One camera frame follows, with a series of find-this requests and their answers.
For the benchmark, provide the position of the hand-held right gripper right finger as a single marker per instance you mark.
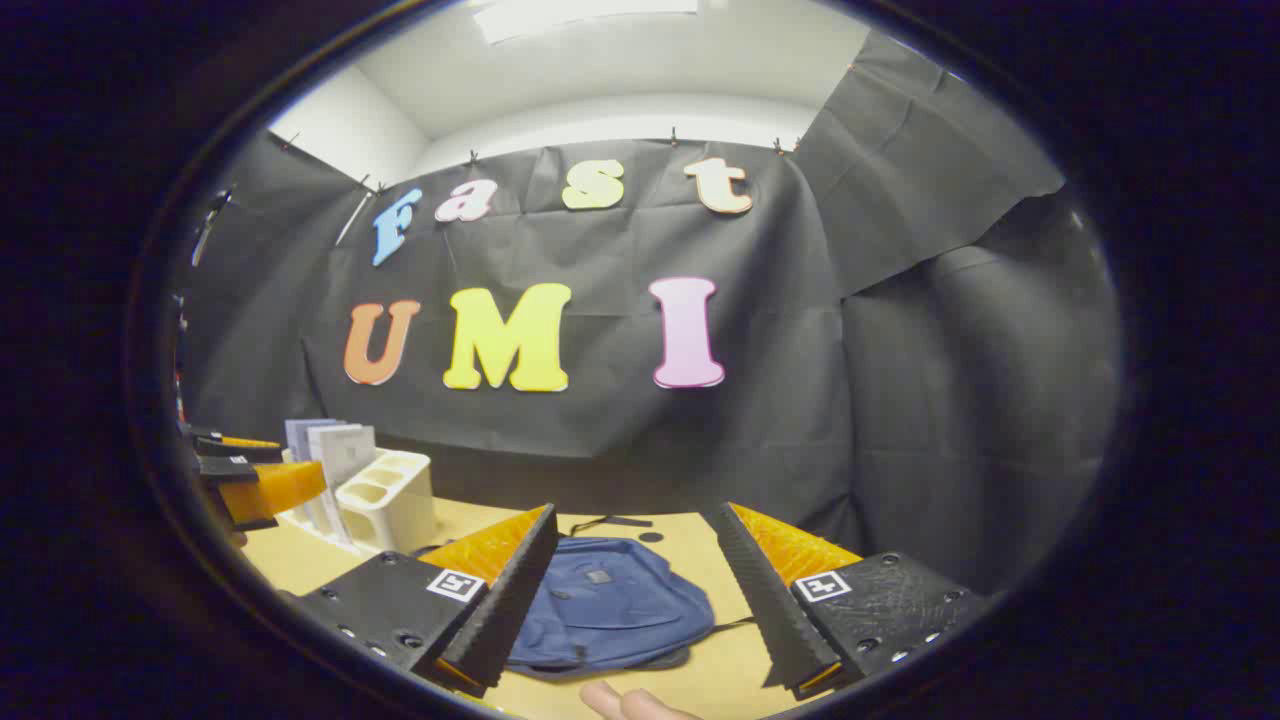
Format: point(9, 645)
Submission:
point(770, 610)

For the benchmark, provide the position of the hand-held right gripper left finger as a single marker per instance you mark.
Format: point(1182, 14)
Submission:
point(510, 600)

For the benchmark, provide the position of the blue schoolbag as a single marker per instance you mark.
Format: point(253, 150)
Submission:
point(610, 610)

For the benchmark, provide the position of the pale grey cover book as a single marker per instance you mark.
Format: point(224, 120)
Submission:
point(345, 455)

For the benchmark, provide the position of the black backdrop cloth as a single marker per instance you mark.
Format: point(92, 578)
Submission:
point(760, 400)

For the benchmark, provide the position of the ceiling light panel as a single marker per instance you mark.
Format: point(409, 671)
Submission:
point(585, 15)

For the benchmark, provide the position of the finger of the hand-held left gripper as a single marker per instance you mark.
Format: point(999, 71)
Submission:
point(235, 448)
point(270, 490)

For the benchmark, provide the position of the white plastic bookshelf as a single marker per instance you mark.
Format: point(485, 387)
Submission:
point(395, 500)

